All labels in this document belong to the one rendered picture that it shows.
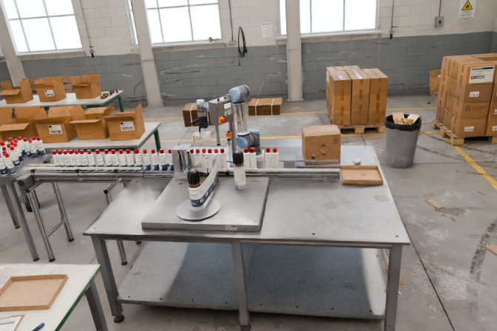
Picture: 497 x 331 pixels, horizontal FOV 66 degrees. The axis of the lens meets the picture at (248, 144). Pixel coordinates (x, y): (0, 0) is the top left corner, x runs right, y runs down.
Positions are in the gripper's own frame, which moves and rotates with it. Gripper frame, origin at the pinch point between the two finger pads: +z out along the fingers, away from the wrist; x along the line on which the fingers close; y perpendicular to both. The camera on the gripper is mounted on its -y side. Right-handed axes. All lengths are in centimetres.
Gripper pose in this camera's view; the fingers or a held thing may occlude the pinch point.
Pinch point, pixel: (201, 135)
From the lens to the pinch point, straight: 371.3
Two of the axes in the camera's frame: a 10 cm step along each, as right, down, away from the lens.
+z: 0.5, 9.3, 3.7
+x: 1.1, -3.8, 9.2
